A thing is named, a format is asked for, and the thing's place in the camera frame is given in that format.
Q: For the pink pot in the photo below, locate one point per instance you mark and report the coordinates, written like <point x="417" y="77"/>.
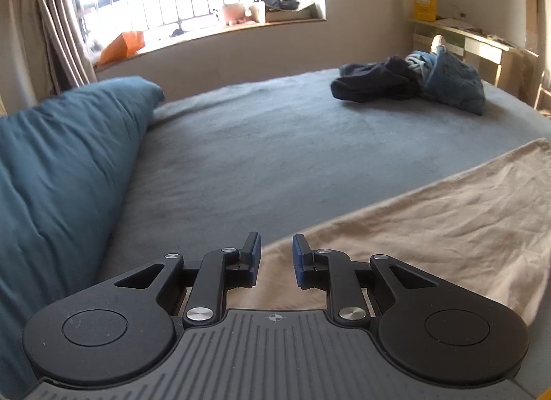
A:
<point x="233" y="13"/>

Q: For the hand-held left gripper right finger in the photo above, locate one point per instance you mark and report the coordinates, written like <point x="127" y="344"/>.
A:
<point x="296" y="260"/>

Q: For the orange bag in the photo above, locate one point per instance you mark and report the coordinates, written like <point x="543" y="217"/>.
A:
<point x="125" y="47"/>

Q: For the beige curtain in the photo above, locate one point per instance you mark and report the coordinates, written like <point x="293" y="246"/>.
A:
<point x="56" y="21"/>

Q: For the light grey garment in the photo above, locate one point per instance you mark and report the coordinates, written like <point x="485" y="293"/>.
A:
<point x="417" y="62"/>

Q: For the cardboard box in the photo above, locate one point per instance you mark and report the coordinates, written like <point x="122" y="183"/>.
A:
<point x="292" y="14"/>

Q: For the blue jeans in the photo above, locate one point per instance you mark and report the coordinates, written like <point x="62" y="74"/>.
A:
<point x="456" y="81"/>

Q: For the yellow box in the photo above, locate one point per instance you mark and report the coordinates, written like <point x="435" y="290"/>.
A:
<point x="425" y="3"/>

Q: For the brown cardboard sheet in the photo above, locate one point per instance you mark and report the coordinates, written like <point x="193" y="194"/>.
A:
<point x="531" y="8"/>

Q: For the black garment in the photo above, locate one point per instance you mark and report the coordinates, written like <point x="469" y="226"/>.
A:
<point x="370" y="81"/>

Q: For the beige pants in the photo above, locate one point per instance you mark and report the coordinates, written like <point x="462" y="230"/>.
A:
<point x="430" y="219"/>

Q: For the wooden desk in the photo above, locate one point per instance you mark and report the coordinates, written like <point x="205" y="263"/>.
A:
<point x="482" y="44"/>

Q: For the cream bedpost finial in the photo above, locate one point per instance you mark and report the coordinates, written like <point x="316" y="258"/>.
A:
<point x="439" y="43"/>

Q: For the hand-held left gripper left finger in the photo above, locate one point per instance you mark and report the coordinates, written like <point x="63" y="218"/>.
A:
<point x="257" y="258"/>

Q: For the teal pillow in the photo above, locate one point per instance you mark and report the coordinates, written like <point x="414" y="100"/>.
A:
<point x="60" y="176"/>

